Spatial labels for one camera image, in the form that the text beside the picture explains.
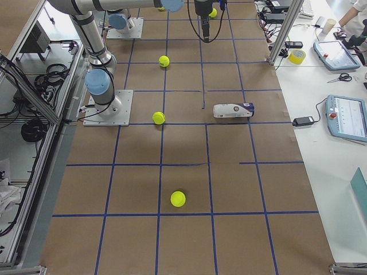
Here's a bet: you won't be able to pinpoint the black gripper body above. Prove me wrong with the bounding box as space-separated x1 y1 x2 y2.
194 0 212 41

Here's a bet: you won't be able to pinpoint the white blue tennis ball can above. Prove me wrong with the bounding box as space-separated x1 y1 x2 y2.
213 103 255 119

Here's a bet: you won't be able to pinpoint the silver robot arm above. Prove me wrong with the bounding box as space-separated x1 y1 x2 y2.
107 9 135 34
49 1 184 118

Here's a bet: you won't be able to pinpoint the tennis ball Roland Garros front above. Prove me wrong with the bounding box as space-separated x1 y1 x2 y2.
209 8 217 18

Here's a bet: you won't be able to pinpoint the tennis ball Wilson 3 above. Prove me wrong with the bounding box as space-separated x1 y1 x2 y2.
158 55 170 68

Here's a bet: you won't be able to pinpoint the tennis ball centre row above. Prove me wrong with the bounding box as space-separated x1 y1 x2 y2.
152 112 166 125

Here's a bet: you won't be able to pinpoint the tennis ball far left side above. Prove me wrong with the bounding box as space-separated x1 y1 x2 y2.
170 190 186 207

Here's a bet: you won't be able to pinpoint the black phone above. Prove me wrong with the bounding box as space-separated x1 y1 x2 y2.
284 41 303 49

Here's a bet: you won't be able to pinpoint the yellow tape roll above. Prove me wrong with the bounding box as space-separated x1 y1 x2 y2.
288 49 306 65

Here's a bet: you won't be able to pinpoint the paper cup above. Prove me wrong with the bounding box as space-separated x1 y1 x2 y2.
322 18 337 34

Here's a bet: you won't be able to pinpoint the teach pendant far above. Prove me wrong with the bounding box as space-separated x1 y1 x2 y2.
313 40 360 70

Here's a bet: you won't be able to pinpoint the teach pendant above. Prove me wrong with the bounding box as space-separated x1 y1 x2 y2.
325 95 366 143
313 40 360 70

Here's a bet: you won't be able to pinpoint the black power adapter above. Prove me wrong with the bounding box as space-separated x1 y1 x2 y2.
292 116 315 127

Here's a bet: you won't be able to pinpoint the black scissors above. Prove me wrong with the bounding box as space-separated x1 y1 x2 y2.
327 73 352 83

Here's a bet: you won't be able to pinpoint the teach pendant near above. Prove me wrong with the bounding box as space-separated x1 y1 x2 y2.
325 95 366 143

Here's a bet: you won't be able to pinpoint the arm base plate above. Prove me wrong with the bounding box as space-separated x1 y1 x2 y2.
83 90 134 127
107 16 144 40

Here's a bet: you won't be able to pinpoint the aluminium frame post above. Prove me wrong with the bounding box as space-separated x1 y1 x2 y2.
268 0 304 65

